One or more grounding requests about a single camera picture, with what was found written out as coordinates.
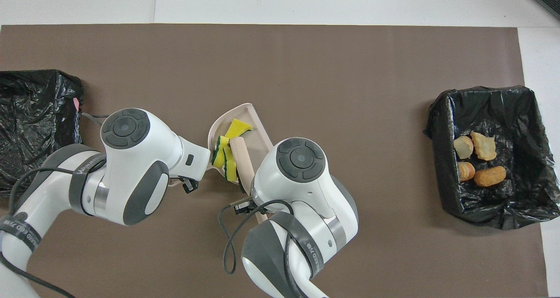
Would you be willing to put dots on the beige hand brush black bristles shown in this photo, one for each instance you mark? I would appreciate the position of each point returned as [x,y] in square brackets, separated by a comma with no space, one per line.
[243,162]

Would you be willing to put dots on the green and yellow sponge piece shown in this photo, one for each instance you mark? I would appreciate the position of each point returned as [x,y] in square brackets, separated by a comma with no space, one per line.
[218,151]

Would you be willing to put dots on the open bin with black bag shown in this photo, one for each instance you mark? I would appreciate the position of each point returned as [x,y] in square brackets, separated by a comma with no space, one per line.
[481,210]

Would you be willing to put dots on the brown fried nugget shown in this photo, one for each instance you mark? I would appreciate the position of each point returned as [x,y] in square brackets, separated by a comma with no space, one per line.
[490,176]

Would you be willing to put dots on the brown table mat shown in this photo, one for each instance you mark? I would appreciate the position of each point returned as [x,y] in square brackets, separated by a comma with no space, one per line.
[280,53]

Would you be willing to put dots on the pale fried food piece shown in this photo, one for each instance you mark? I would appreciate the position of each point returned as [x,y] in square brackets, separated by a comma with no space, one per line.
[483,145]
[466,171]
[463,147]

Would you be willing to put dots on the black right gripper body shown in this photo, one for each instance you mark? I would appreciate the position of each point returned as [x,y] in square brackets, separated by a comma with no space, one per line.
[245,207]

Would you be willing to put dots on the beige plastic dustpan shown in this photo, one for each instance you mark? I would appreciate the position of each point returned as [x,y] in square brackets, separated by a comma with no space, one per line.
[258,131]

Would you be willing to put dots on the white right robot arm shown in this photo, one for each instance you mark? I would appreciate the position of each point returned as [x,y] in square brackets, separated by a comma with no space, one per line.
[302,193]

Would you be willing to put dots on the black bag covered bin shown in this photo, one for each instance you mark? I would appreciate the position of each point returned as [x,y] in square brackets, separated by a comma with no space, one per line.
[35,96]

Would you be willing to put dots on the yellow notched sponge piece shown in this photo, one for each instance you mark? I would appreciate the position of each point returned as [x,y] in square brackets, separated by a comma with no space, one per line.
[230,169]

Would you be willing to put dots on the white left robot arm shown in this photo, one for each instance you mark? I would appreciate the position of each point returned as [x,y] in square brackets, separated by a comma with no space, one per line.
[131,171]

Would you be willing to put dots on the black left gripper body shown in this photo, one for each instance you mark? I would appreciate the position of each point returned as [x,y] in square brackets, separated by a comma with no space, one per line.
[189,185]

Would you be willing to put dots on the pink tag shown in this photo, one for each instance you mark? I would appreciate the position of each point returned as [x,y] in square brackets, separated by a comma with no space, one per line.
[76,103]

